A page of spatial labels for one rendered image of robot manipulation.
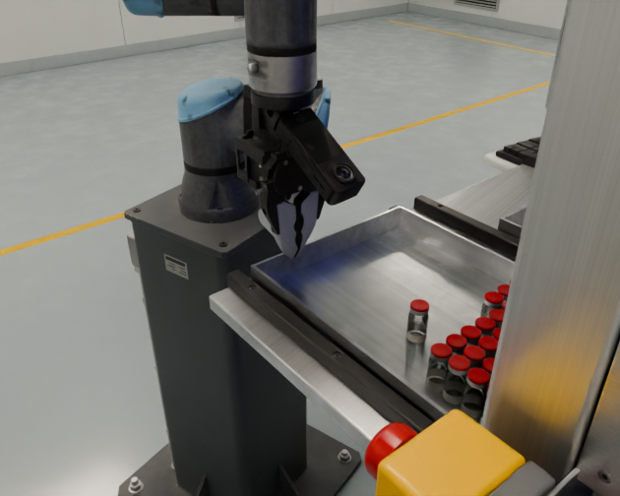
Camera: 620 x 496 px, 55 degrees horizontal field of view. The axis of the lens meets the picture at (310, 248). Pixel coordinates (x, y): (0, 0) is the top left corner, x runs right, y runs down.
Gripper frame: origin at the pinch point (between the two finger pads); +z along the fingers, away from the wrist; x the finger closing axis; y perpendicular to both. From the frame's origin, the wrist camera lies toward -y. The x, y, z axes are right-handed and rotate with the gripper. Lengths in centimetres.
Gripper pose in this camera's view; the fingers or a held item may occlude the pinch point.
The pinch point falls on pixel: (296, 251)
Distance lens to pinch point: 75.2
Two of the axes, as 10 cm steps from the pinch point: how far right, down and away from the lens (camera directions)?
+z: 0.0, 8.6, 5.2
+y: -6.2, -4.0, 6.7
